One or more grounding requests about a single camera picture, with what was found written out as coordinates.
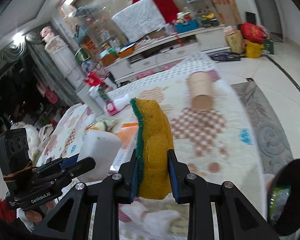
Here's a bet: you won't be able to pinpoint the yellow green sponge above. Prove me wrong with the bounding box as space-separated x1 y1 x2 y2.
130 98 174 200

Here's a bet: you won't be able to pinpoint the brown paper cup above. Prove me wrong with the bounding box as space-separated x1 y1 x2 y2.
187 72 213 112

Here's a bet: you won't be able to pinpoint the white blue medicine box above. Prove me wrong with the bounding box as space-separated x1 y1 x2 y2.
110 123 138 172

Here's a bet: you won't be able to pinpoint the black trash bin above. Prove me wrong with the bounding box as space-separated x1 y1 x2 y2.
267 159 300 237

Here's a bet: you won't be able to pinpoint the patterned quilted table cover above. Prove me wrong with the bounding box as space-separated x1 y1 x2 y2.
36 52 268 240

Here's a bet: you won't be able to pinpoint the white pink spray bottle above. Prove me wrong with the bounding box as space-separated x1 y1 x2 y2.
104 94 131 116

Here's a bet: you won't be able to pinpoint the green snack packet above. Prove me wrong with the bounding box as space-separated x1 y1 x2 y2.
268 186 291 224

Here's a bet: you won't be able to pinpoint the grey patterned floor rug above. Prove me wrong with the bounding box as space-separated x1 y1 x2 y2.
232 81 293 175

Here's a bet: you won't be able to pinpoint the handheld vacuum cleaner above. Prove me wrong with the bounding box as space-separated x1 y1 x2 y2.
210 52 241 62

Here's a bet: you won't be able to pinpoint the white tv cabinet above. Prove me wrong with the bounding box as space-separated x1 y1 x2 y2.
107 24 229 83

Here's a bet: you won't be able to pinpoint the yellow bag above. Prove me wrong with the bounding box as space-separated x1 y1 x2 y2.
245 40 264 59

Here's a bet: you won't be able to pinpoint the white lace tv cover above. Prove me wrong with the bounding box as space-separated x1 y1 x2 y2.
111 0 166 42

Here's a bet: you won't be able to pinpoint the beige paper bag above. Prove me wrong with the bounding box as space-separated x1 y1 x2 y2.
225 30 244 54

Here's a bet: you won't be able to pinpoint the blue storage box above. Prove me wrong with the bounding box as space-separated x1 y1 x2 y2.
174 20 198 34

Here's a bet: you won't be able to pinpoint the green gift bag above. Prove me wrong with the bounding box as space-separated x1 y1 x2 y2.
263 39 274 55

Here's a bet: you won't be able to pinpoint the red bag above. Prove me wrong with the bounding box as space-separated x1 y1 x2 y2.
241 22 267 44

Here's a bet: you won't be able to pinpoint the bananas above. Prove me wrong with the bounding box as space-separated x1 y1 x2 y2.
202 13 215 20

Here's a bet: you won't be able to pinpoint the red cloth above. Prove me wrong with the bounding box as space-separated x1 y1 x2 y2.
133 0 180 23

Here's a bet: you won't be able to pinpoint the clear acrylic shelf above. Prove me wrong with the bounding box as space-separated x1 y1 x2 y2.
176 0 220 28

